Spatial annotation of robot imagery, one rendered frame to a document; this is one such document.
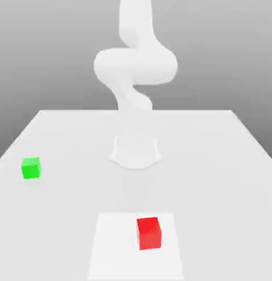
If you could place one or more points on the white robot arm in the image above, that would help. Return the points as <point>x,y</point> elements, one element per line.
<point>135,65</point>

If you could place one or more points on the small green cube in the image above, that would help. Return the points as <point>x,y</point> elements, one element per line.
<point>30,168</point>

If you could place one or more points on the small red cube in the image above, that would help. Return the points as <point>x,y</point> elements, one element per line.
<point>149,233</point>

